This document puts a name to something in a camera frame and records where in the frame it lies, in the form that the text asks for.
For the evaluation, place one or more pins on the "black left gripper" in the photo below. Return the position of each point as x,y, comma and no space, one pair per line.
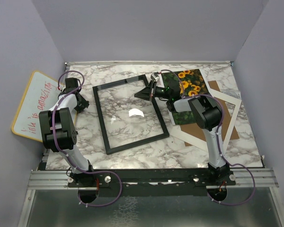
84,104

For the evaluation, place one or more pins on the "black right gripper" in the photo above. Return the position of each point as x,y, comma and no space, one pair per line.
145,94

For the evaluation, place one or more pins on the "sunflower photo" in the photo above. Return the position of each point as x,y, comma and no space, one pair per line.
190,82

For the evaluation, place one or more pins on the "black picture frame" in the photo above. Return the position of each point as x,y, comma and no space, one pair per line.
130,116

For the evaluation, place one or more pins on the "white mat board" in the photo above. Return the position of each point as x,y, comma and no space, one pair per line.
215,109

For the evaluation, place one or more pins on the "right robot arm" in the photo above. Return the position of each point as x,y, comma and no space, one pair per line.
218,167

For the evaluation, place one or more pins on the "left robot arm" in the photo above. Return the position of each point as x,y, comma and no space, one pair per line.
58,130

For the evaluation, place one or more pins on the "yellow rimmed whiteboard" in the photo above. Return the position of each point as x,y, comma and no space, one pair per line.
41,94

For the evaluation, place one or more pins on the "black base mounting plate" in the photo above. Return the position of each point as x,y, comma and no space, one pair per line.
151,182

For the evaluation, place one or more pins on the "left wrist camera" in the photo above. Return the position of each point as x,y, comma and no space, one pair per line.
72,85

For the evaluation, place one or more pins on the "aluminium rail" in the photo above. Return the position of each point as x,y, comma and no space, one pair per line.
58,180

